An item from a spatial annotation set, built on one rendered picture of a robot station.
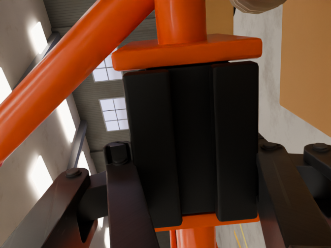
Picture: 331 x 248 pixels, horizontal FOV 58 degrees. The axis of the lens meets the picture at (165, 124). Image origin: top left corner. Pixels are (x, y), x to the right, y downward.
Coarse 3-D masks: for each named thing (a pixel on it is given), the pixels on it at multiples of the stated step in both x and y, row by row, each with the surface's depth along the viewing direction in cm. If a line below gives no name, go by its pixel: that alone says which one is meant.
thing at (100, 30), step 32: (128, 0) 14; (96, 32) 14; (128, 32) 15; (64, 64) 14; (96, 64) 15; (32, 96) 15; (64, 96) 15; (0, 128) 15; (32, 128) 16; (0, 160) 16
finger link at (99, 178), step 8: (96, 176) 13; (104, 176) 12; (96, 184) 12; (104, 184) 12; (88, 192) 12; (96, 192) 12; (104, 192) 12; (80, 200) 12; (88, 200) 12; (96, 200) 12; (104, 200) 12; (80, 208) 12; (88, 208) 12; (96, 208) 12; (104, 208) 12; (80, 216) 12; (88, 216) 12; (96, 216) 12; (104, 216) 12
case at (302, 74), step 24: (288, 0) 31; (312, 0) 26; (288, 24) 31; (312, 24) 27; (288, 48) 32; (312, 48) 27; (288, 72) 32; (312, 72) 27; (288, 96) 33; (312, 96) 28; (312, 120) 28
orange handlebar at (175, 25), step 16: (160, 0) 12; (176, 0) 12; (192, 0) 12; (160, 16) 12; (176, 16) 12; (192, 16) 12; (160, 32) 13; (176, 32) 12; (192, 32) 12; (176, 240) 21; (192, 240) 15; (208, 240) 16
